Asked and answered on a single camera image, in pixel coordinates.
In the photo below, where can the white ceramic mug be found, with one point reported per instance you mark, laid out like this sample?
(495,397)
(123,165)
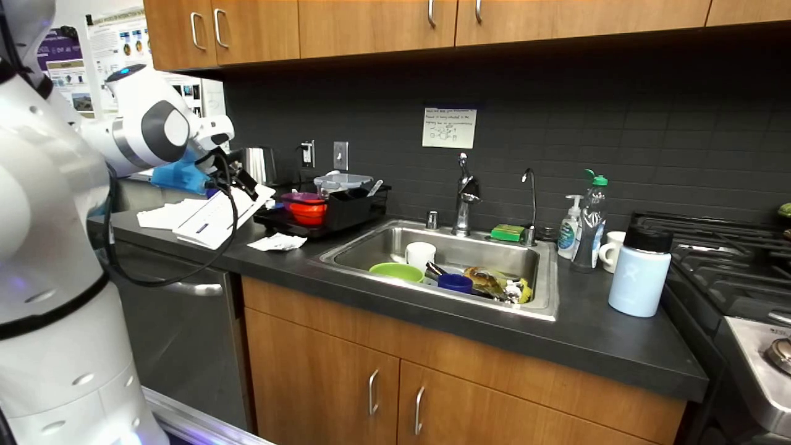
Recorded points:
(611,248)

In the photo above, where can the small chrome sink knob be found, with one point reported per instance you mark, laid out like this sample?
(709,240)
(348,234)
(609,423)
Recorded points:
(430,218)

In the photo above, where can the white plastic box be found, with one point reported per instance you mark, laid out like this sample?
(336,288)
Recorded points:
(164,217)

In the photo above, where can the green sponge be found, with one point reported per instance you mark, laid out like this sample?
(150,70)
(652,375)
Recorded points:
(506,234)

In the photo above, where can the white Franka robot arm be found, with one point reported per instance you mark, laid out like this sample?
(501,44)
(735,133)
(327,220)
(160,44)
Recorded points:
(49,248)

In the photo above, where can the wooden upper cabinet door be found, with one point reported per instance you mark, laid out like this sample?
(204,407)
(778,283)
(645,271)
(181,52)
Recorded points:
(254,29)
(577,15)
(168,34)
(749,8)
(372,25)

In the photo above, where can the blue dish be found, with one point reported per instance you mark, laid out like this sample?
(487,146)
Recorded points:
(454,283)

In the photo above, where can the dishes in sink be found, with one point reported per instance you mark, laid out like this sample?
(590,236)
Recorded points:
(501,285)

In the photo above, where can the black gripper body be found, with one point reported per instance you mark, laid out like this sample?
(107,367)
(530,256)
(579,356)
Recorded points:
(223,167)

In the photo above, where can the black dish rack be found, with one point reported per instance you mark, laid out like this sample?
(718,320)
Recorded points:
(353,213)

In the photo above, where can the small green object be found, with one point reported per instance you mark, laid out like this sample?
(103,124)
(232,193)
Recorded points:
(784,209)

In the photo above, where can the green plate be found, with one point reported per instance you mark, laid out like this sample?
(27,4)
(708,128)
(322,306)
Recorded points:
(395,271)

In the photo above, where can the white cup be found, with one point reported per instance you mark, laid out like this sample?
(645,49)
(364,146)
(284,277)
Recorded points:
(421,254)

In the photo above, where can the wall power outlet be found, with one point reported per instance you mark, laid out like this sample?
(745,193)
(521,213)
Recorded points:
(306,154)

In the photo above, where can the wooden cabinet door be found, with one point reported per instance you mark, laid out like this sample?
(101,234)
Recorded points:
(749,8)
(168,34)
(372,25)
(495,421)
(577,15)
(312,387)
(254,29)

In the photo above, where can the slim chrome tap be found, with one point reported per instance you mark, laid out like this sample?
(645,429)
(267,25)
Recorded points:
(531,207)

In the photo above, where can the white wall poster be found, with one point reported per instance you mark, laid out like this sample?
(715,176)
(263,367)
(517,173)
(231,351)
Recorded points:
(115,46)

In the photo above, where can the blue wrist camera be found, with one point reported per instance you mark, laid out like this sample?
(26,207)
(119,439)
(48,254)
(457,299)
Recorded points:
(181,176)

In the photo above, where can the purple wall poster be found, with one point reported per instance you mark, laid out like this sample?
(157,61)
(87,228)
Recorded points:
(63,58)

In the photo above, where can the chrome kitchen faucet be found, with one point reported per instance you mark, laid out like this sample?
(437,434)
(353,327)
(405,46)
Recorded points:
(463,212)

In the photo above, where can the clear hand soap bottle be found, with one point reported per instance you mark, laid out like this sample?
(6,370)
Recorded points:
(569,236)

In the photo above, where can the white robot base platform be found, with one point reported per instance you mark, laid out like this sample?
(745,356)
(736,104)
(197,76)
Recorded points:
(197,421)

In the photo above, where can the pale blue canister black lid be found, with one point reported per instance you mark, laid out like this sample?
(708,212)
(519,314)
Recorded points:
(639,280)

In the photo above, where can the stainless steel sink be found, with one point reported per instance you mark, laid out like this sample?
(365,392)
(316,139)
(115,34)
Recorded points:
(484,250)

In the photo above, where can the green capped dish soap bottle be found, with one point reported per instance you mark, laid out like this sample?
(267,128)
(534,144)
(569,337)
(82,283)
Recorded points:
(590,225)

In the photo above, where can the white wall sign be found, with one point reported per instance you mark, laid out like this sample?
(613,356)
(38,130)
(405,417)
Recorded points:
(448,128)

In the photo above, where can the steel kettle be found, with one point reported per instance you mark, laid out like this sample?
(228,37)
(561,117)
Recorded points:
(254,165)

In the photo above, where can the white plastic rack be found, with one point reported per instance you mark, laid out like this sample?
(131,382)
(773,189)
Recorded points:
(212,224)

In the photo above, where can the wooden lower cabinet door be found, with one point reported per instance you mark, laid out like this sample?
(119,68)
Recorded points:
(312,387)
(495,421)

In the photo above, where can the stainless steel dishwasher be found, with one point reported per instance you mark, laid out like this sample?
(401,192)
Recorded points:
(187,348)

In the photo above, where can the red bowl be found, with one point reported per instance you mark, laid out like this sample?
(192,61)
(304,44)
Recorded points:
(306,213)

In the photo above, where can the black gas stove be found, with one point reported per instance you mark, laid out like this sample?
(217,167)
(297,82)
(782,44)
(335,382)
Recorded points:
(724,272)

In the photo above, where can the wall switch plate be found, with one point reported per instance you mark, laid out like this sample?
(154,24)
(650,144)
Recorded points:
(341,154)

